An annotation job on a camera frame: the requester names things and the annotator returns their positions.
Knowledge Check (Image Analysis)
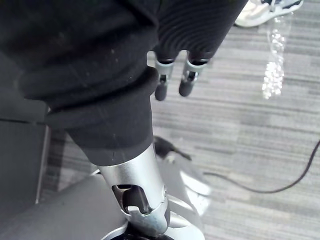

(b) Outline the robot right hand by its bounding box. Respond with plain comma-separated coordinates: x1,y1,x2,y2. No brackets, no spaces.
0,0,248,236

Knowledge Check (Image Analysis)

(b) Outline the robot right dark foot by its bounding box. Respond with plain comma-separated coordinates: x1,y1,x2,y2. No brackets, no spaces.
153,136,193,165

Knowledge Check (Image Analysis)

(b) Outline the dark grey cabinet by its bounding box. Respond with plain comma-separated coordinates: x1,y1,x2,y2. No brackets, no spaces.
0,53,51,208

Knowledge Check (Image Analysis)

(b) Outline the person's white shoe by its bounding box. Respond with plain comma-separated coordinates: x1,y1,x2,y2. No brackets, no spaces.
234,0,305,28

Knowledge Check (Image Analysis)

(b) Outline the black floor cable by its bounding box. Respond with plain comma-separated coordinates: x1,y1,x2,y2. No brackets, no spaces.
203,138,320,195

